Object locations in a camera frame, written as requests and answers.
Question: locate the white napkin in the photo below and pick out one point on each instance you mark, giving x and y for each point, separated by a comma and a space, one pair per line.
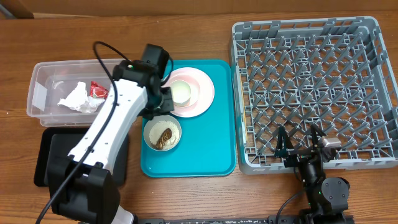
79, 100

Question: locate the red snack wrapper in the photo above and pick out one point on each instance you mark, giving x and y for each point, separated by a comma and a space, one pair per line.
98, 91

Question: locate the cream cup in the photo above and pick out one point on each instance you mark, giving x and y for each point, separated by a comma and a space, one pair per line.
181, 92

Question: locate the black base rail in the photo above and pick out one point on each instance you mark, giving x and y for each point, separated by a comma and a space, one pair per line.
217, 221

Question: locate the grey bowl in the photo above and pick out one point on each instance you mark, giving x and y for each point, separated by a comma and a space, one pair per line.
151, 123

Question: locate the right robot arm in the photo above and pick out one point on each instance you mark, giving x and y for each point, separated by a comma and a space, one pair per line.
327, 196

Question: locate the black plastic tray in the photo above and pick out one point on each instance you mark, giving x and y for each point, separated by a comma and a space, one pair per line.
58, 141

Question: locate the grey dish rack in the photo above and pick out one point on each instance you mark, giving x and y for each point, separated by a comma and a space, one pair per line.
333, 72

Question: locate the rice and food scraps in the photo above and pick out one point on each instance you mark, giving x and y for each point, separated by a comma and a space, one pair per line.
164, 135

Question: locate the clear plastic bin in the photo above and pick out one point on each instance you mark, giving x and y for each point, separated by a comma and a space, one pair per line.
52, 81

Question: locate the pink plate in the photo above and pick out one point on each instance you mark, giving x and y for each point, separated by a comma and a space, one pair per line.
202, 91

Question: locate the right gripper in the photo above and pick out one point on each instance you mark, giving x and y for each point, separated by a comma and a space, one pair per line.
283, 147

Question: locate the teal plastic tray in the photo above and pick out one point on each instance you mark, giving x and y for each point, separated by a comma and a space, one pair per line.
208, 143

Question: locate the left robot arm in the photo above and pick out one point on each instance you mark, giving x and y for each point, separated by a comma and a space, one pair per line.
81, 184

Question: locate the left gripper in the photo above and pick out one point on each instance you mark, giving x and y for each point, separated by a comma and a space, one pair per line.
167, 105

